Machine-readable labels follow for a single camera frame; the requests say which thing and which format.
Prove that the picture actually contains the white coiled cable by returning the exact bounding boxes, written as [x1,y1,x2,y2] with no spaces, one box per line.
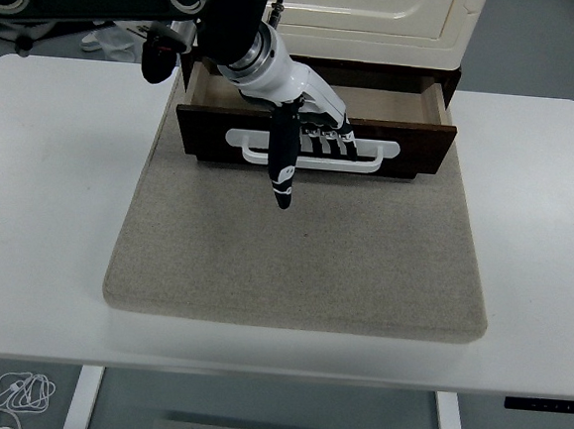
[0,369,58,429]

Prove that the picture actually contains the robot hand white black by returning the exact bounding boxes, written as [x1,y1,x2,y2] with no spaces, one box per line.
[206,23,370,216]

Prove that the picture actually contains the white drawer handle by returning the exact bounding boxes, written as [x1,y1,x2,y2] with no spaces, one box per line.
[223,127,402,178]

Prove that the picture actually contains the dark brown wooden drawer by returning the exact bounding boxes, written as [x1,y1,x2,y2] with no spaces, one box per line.
[171,55,463,185]

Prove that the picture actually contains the black table control panel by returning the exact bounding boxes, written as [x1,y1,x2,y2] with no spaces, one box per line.
[504,395,574,416]

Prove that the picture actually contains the beige fabric mat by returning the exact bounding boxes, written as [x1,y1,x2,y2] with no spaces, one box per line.
[99,64,507,347]

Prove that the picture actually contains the cream cabinet with door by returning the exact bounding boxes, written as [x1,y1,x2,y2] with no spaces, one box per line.
[259,0,489,75]

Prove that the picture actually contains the person's legs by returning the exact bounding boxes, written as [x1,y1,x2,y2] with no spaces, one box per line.
[78,27,148,65]

